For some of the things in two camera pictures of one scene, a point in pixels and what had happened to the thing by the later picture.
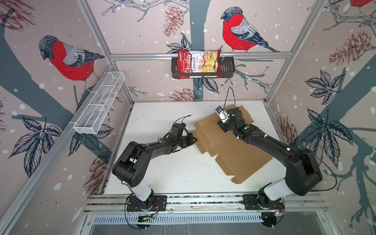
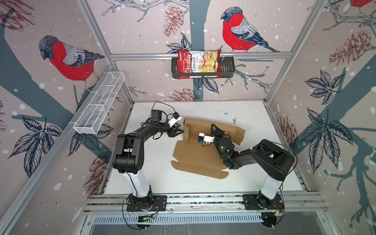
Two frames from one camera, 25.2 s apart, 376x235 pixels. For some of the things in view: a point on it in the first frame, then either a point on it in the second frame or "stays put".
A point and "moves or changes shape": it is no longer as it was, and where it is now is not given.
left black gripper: x=190 y=137 -> x=172 y=132
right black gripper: x=221 y=125 -> x=218 y=134
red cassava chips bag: x=198 y=61 stays put
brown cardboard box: x=236 y=157 moves or changes shape
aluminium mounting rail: x=113 y=203 stays put
